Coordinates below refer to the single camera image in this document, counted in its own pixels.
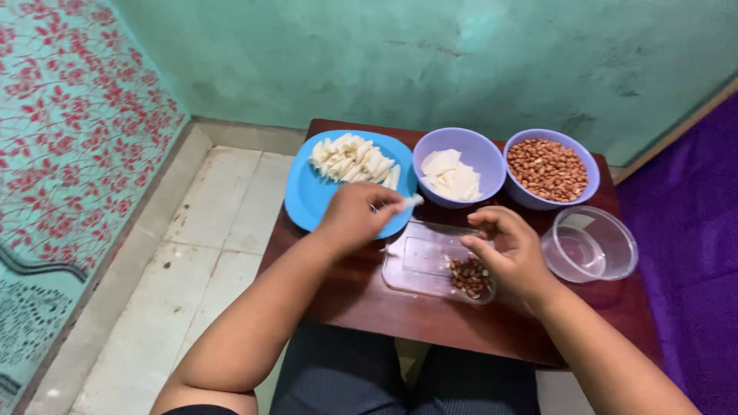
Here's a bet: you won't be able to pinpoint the person's left hand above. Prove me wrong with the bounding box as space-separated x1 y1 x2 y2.
314 183 406 261

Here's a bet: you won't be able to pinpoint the person's right hand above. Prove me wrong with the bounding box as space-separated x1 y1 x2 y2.
460 206 558 302

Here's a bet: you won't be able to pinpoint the pile of folded white pastries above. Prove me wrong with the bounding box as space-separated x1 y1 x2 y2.
308 133 402 190

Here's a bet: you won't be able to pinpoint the clear rectangular plastic lid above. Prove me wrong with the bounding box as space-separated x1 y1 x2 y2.
381 218 497 305

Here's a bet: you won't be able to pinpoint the stack of white pastry wrappers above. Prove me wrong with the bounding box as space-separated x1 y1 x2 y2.
420 149 483 202

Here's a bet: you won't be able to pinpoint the blue plastic plate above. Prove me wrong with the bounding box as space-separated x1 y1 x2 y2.
284 129 419 241

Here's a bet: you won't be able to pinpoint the dark brown wooden table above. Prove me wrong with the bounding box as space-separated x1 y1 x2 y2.
256 119 664 370

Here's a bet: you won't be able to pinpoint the purple bowl with wrappers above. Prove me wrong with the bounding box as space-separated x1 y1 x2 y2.
412 127 507 209

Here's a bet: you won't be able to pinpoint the small pile of peanuts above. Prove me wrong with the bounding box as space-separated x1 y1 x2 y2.
448 256 492 300

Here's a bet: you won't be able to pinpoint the purple bowl with peanuts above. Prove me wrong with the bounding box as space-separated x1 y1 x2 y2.
503 128 601 211

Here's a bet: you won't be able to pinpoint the heap of brown peanuts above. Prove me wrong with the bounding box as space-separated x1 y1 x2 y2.
507 138 589 203

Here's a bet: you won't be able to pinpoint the person's dark trousers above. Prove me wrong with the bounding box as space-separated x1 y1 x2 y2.
269 322 543 415

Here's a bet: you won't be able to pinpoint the clear round plastic container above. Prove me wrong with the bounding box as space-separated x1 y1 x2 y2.
541 205 640 284

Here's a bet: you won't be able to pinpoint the purple carpet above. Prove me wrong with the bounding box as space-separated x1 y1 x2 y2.
613 91 738 415

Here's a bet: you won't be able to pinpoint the teal red floral cloth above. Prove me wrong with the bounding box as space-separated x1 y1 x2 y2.
0 0 191 407

